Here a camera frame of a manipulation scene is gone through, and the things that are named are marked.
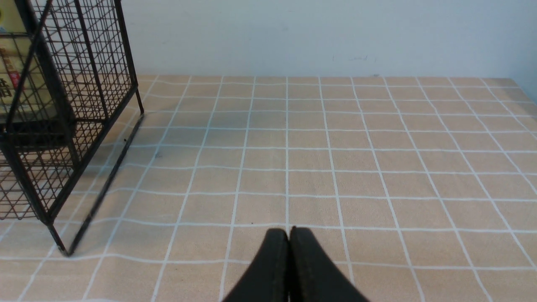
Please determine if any dark vinegar bottle yellow label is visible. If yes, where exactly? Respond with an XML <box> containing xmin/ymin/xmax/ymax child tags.
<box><xmin>1</xmin><ymin>0</ymin><xmax>74</xmax><ymax>148</ymax></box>

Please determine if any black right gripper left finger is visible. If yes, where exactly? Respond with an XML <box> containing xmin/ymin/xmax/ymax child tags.
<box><xmin>223</xmin><ymin>228</ymin><xmax>289</xmax><ymax>302</ymax></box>

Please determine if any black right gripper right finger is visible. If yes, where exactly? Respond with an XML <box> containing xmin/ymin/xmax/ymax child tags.
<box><xmin>288</xmin><ymin>226</ymin><xmax>368</xmax><ymax>302</ymax></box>

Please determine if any black wire mesh shelf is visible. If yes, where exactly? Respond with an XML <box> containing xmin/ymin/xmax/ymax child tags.
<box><xmin>0</xmin><ymin>0</ymin><xmax>144</xmax><ymax>257</ymax></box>

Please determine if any beige checkered tablecloth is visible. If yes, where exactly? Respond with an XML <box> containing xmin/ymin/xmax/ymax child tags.
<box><xmin>1</xmin><ymin>75</ymin><xmax>537</xmax><ymax>302</ymax></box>

